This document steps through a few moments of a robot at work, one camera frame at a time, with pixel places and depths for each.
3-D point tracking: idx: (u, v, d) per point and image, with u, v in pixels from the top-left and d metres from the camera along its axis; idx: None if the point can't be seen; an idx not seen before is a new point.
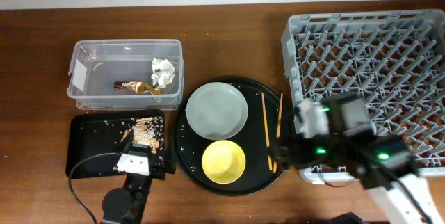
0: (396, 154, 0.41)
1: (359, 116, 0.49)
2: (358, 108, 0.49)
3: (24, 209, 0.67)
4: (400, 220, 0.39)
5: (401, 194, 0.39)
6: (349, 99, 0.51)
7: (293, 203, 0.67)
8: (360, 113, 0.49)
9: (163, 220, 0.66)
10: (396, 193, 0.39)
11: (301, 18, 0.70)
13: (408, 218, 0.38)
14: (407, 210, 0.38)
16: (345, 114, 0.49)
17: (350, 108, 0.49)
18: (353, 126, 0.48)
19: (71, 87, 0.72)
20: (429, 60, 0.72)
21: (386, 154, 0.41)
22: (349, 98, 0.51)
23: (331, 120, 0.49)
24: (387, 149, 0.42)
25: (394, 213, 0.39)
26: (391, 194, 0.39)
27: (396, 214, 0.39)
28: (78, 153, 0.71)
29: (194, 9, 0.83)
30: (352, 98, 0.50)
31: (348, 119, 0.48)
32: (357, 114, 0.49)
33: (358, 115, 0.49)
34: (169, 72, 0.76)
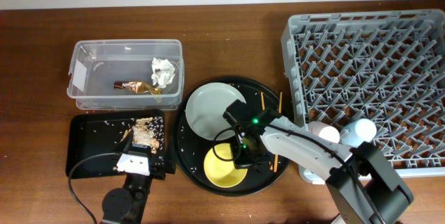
0: (266, 116, 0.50)
1: (242, 109, 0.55)
2: (238, 107, 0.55)
3: (23, 209, 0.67)
4: (281, 145, 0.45)
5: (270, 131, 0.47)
6: (233, 106, 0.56)
7: (293, 203, 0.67)
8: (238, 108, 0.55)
9: (163, 220, 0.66)
10: (269, 131, 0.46)
11: (301, 18, 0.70)
13: (281, 141, 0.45)
14: (277, 136, 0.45)
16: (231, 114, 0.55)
17: (233, 109, 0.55)
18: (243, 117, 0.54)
19: (71, 87, 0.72)
20: (429, 60, 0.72)
21: (261, 118, 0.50)
22: (233, 105, 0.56)
23: (230, 121, 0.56)
24: (258, 116, 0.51)
25: (276, 145, 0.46)
26: (265, 136, 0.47)
27: (275, 144, 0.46)
28: (78, 153, 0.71)
29: (194, 9, 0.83)
30: (235, 104, 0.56)
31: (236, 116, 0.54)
32: (238, 111, 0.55)
33: (238, 110, 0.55)
34: (169, 72, 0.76)
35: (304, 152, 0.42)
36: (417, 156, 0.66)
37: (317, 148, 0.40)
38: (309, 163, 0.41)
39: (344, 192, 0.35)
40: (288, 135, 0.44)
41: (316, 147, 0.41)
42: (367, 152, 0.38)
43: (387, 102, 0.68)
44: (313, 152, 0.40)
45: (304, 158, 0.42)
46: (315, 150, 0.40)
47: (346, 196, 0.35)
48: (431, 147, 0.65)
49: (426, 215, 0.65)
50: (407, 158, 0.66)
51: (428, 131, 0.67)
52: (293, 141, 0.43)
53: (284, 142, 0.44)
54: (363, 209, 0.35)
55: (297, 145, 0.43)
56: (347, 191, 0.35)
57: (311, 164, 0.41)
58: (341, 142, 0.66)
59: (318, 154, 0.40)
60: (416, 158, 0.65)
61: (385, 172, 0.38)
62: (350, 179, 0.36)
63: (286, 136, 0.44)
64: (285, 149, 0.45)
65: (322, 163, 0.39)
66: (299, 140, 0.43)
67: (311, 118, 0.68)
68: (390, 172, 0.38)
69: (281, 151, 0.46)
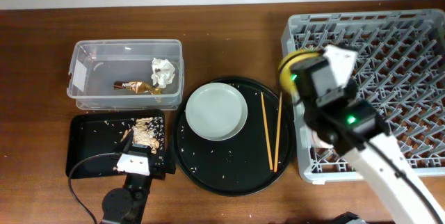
0: (361, 117, 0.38)
1: (328, 82, 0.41)
2: (322, 72, 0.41)
3: (23, 209, 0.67)
4: (380, 184, 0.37)
5: (374, 154, 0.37)
6: (318, 63, 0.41)
7: (293, 202, 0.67)
8: (331, 79, 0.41)
9: (163, 220, 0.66)
10: (370, 154, 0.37)
11: (301, 17, 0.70)
13: (389, 181, 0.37)
14: (380, 165, 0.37)
16: (313, 83, 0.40)
17: (316, 77, 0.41)
18: (323, 92, 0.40)
19: (71, 87, 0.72)
20: (429, 60, 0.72)
21: (355, 118, 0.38)
22: (313, 62, 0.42)
23: (300, 83, 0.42)
24: (351, 110, 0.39)
25: (373, 177, 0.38)
26: (367, 157, 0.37)
27: (377, 179, 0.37)
28: (78, 153, 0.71)
29: (194, 9, 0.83)
30: (317, 64, 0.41)
31: (316, 87, 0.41)
32: (322, 80, 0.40)
33: (325, 83, 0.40)
34: (169, 72, 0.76)
35: (406, 209, 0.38)
36: (417, 156, 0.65)
37: (423, 211, 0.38)
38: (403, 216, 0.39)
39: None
40: (398, 177, 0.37)
41: (421, 205, 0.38)
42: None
43: (388, 102, 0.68)
44: (416, 215, 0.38)
45: (399, 209, 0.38)
46: (417, 213, 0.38)
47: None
48: (431, 147, 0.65)
49: None
50: (407, 158, 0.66)
51: (428, 131, 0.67)
52: (402, 189, 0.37)
53: (392, 186, 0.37)
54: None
55: (405, 200, 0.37)
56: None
57: (400, 210, 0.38)
58: None
59: (422, 217, 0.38)
60: (416, 158, 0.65)
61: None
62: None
63: (395, 178, 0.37)
64: (382, 188, 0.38)
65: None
66: (400, 183, 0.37)
67: None
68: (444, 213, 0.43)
69: (366, 175, 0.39)
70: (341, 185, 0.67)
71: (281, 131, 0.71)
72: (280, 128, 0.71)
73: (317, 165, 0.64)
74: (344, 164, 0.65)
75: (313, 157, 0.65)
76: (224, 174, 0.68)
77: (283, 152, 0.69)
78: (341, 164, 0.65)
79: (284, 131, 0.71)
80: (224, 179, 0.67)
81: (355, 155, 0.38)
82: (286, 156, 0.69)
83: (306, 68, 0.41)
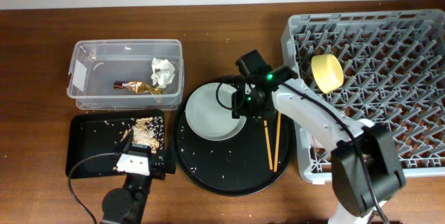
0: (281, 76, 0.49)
1: (258, 62, 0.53)
2: (255, 58, 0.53)
3: (24, 209, 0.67)
4: (293, 107, 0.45)
5: (285, 90, 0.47)
6: (252, 56, 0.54)
7: (293, 202, 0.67)
8: (256, 64, 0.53)
9: (163, 220, 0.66)
10: (281, 89, 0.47)
11: (301, 17, 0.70)
13: (293, 101, 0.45)
14: (290, 96, 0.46)
16: (246, 67, 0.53)
17: (249, 62, 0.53)
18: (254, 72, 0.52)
19: (71, 86, 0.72)
20: (429, 60, 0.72)
21: (278, 76, 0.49)
22: (252, 56, 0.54)
23: (244, 74, 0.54)
24: (274, 74, 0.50)
25: (285, 105, 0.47)
26: (278, 93, 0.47)
27: (286, 104, 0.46)
28: (78, 153, 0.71)
29: (194, 9, 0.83)
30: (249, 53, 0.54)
31: (250, 71, 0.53)
32: (253, 63, 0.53)
33: (254, 64, 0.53)
34: (169, 72, 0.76)
35: (313, 119, 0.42)
36: (417, 156, 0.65)
37: (332, 120, 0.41)
38: (318, 130, 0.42)
39: (346, 165, 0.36)
40: (302, 99, 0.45)
41: (327, 116, 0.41)
42: (377, 131, 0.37)
43: (387, 102, 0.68)
44: (320, 120, 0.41)
45: (310, 123, 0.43)
46: (322, 120, 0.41)
47: (346, 165, 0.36)
48: (431, 147, 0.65)
49: (426, 215, 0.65)
50: (407, 158, 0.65)
51: (429, 131, 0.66)
52: (304, 104, 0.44)
53: (298, 105, 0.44)
54: (358, 184, 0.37)
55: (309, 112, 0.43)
56: (346, 163, 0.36)
57: (320, 133, 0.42)
58: None
59: (329, 122, 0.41)
60: (416, 158, 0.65)
61: (391, 154, 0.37)
62: (353, 155, 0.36)
63: (298, 98, 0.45)
64: (293, 110, 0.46)
65: (330, 133, 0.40)
66: (308, 104, 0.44)
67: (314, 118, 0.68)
68: (393, 156, 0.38)
69: (288, 110, 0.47)
70: None
71: (281, 131, 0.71)
72: (280, 127, 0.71)
73: (317, 165, 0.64)
74: None
75: (313, 157, 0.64)
76: (224, 174, 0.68)
77: (283, 152, 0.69)
78: None
79: (284, 131, 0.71)
80: (224, 179, 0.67)
81: (276, 101, 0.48)
82: (286, 156, 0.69)
83: (242, 59, 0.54)
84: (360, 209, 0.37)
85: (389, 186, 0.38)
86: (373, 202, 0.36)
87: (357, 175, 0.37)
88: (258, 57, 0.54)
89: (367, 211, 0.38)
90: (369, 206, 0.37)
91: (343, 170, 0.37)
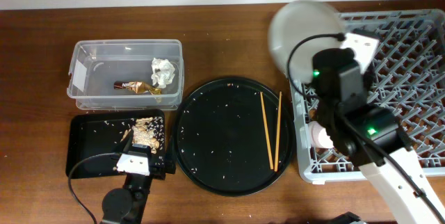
0: (379, 120, 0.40)
1: (354, 87, 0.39)
2: (340, 56, 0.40)
3: (24, 209, 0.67)
4: (375, 176, 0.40)
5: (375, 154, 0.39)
6: (328, 53, 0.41)
7: (293, 202, 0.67)
8: (355, 85, 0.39)
9: (163, 220, 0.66)
10: (384, 167, 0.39)
11: (301, 17, 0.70)
13: (382, 171, 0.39)
14: (379, 161, 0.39)
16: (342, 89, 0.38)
17: (348, 83, 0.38)
18: (345, 97, 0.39)
19: (71, 87, 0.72)
20: (429, 60, 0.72)
21: (375, 124, 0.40)
22: (341, 61, 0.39)
23: (325, 85, 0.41)
24: (375, 121, 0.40)
25: (366, 163, 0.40)
26: (379, 169, 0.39)
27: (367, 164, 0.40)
28: (78, 153, 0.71)
29: (194, 9, 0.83)
30: (350, 67, 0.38)
31: (342, 91, 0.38)
32: (334, 63, 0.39)
33: (351, 88, 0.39)
34: (169, 72, 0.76)
35: (416, 215, 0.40)
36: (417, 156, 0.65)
37: (433, 219, 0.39)
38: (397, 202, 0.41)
39: None
40: (402, 188, 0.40)
41: (428, 213, 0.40)
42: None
43: (387, 102, 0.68)
44: (423, 222, 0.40)
45: (392, 197, 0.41)
46: (422, 222, 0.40)
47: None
48: (431, 147, 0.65)
49: None
50: None
51: (428, 131, 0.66)
52: (407, 197, 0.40)
53: (387, 179, 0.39)
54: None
55: (397, 192, 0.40)
56: None
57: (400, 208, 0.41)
58: None
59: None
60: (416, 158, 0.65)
61: None
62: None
63: (401, 190, 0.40)
64: (386, 193, 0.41)
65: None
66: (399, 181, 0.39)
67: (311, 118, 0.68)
68: None
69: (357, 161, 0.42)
70: (341, 185, 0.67)
71: (280, 131, 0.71)
72: (280, 127, 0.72)
73: (317, 165, 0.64)
74: (344, 164, 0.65)
75: (313, 157, 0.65)
76: (224, 174, 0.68)
77: (283, 152, 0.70)
78: (341, 163, 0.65)
79: (284, 131, 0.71)
80: (224, 179, 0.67)
81: (369, 163, 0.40)
82: (286, 156, 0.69)
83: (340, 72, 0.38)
84: None
85: None
86: None
87: None
88: (357, 78, 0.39)
89: None
90: None
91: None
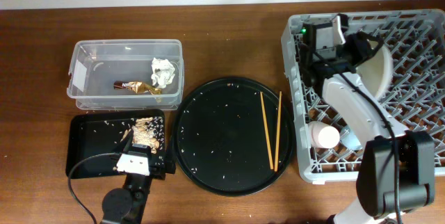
0: (342, 65, 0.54)
1: (326, 42, 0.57)
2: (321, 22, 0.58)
3: (24, 209, 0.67)
4: (341, 97, 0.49)
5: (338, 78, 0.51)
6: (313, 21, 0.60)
7: (293, 202, 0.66)
8: (327, 38, 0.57)
9: (163, 220, 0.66)
10: (334, 79, 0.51)
11: (301, 17, 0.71)
13: (345, 90, 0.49)
14: (341, 86, 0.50)
16: (316, 39, 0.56)
17: (321, 34, 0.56)
18: (319, 46, 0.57)
19: (71, 86, 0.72)
20: (429, 60, 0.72)
21: (338, 64, 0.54)
22: (320, 24, 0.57)
23: (308, 37, 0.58)
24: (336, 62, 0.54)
25: (332, 92, 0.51)
26: (331, 81, 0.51)
27: (330, 94, 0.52)
28: (78, 153, 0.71)
29: (194, 9, 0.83)
30: (325, 26, 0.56)
31: (317, 41, 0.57)
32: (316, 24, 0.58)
33: (322, 41, 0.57)
34: (169, 72, 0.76)
35: (362, 109, 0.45)
36: None
37: (375, 114, 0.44)
38: (358, 120, 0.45)
39: (379, 157, 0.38)
40: (353, 91, 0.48)
41: (375, 113, 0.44)
42: (422, 137, 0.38)
43: (387, 101, 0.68)
44: (366, 114, 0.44)
45: (354, 114, 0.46)
46: (366, 112, 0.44)
47: (379, 158, 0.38)
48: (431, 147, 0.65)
49: (427, 215, 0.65)
50: None
51: (429, 131, 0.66)
52: (354, 96, 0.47)
53: (347, 94, 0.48)
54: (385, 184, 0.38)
55: (357, 103, 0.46)
56: (379, 160, 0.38)
57: (360, 124, 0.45)
58: (340, 142, 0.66)
59: (374, 117, 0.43)
60: None
61: (427, 165, 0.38)
62: (389, 150, 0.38)
63: (350, 91, 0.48)
64: (340, 100, 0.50)
65: (371, 129, 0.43)
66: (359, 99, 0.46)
67: (311, 118, 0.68)
68: (430, 168, 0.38)
69: (329, 98, 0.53)
70: (341, 184, 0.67)
71: (281, 130, 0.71)
72: (280, 126, 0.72)
73: (317, 165, 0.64)
74: (344, 164, 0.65)
75: (313, 157, 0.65)
76: (224, 174, 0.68)
77: (283, 152, 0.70)
78: (341, 163, 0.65)
79: (284, 130, 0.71)
80: (224, 179, 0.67)
81: (327, 85, 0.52)
82: (286, 156, 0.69)
83: (315, 26, 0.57)
84: (377, 206, 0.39)
85: (414, 196, 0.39)
86: (395, 204, 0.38)
87: (387, 174, 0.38)
88: (334, 30, 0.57)
89: (384, 214, 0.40)
90: (389, 208, 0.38)
91: (374, 164, 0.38)
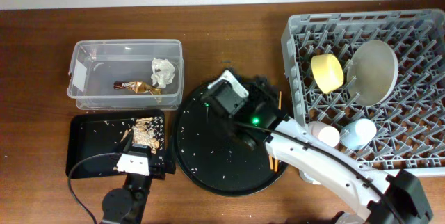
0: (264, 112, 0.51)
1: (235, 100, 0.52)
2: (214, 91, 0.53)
3: (24, 209, 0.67)
4: (301, 163, 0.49)
5: (279, 140, 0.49)
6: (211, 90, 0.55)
7: (293, 203, 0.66)
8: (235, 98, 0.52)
9: (163, 220, 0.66)
10: (277, 140, 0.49)
11: (301, 17, 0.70)
13: (295, 153, 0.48)
14: (290, 147, 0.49)
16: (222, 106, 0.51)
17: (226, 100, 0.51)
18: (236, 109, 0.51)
19: (71, 87, 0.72)
20: (429, 60, 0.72)
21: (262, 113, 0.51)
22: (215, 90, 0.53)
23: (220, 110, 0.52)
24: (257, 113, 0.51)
25: (285, 156, 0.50)
26: (275, 146, 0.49)
27: (284, 156, 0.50)
28: (79, 153, 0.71)
29: (194, 9, 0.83)
30: (221, 89, 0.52)
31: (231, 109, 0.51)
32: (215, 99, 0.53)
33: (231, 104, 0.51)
34: (169, 72, 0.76)
35: (332, 171, 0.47)
36: (417, 156, 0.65)
37: (345, 173, 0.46)
38: (335, 184, 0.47)
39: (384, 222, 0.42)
40: (304, 149, 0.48)
41: (345, 172, 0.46)
42: (402, 181, 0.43)
43: (387, 102, 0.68)
44: (339, 179, 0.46)
45: (329, 179, 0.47)
46: (341, 177, 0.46)
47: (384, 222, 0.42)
48: (431, 147, 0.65)
49: None
50: (407, 158, 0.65)
51: (429, 131, 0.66)
52: (311, 156, 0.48)
53: (301, 157, 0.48)
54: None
55: (320, 166, 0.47)
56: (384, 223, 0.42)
57: (340, 188, 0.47)
58: (340, 142, 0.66)
59: (346, 179, 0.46)
60: (416, 158, 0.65)
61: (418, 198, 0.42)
62: (390, 215, 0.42)
63: (302, 151, 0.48)
64: (302, 163, 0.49)
65: (357, 195, 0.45)
66: (318, 159, 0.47)
67: (311, 118, 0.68)
68: (420, 198, 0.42)
69: (284, 158, 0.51)
70: None
71: None
72: None
73: None
74: None
75: None
76: (224, 174, 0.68)
77: None
78: None
79: None
80: (224, 179, 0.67)
81: (270, 149, 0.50)
82: None
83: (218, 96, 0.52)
84: None
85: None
86: None
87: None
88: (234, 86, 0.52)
89: None
90: None
91: None
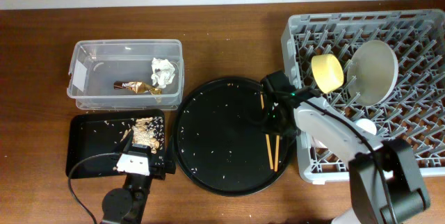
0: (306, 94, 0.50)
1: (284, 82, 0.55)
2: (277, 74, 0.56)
3: (24, 209, 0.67)
4: (313, 123, 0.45)
5: (305, 106, 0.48)
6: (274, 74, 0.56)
7: (293, 202, 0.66)
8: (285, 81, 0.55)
9: (163, 220, 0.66)
10: (302, 106, 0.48)
11: (301, 18, 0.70)
13: (312, 115, 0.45)
14: (310, 112, 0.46)
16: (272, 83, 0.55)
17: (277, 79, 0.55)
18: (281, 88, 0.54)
19: (71, 87, 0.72)
20: (429, 60, 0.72)
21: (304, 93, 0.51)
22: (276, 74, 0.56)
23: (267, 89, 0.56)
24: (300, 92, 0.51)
25: (305, 120, 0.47)
26: (300, 109, 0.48)
27: (304, 121, 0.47)
28: (78, 154, 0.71)
29: (193, 9, 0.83)
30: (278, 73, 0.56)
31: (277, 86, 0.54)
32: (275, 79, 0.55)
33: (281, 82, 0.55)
34: (169, 72, 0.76)
35: (334, 130, 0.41)
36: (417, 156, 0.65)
37: (348, 131, 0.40)
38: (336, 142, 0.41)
39: (366, 177, 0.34)
40: (322, 114, 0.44)
41: (350, 132, 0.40)
42: (400, 145, 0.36)
43: (387, 102, 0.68)
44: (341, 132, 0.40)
45: (333, 139, 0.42)
46: (343, 133, 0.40)
47: (366, 179, 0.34)
48: (431, 147, 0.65)
49: (427, 215, 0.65)
50: None
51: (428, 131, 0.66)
52: (325, 119, 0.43)
53: (316, 119, 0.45)
54: (379, 200, 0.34)
55: (328, 125, 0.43)
56: (366, 178, 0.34)
57: (341, 149, 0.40)
58: None
59: (348, 136, 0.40)
60: (416, 158, 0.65)
61: (414, 169, 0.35)
62: (373, 168, 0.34)
63: (320, 114, 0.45)
64: (315, 127, 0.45)
65: (350, 149, 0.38)
66: (331, 120, 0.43)
67: None
68: (416, 172, 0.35)
69: (306, 127, 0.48)
70: (341, 184, 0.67)
71: None
72: None
73: (317, 165, 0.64)
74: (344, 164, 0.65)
75: (313, 157, 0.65)
76: (224, 174, 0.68)
77: (283, 152, 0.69)
78: (341, 163, 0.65)
79: None
80: (224, 179, 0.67)
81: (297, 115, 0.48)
82: (286, 156, 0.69)
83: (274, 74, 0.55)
84: None
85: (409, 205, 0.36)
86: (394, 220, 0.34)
87: (377, 190, 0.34)
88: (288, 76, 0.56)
89: None
90: None
91: (361, 184, 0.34)
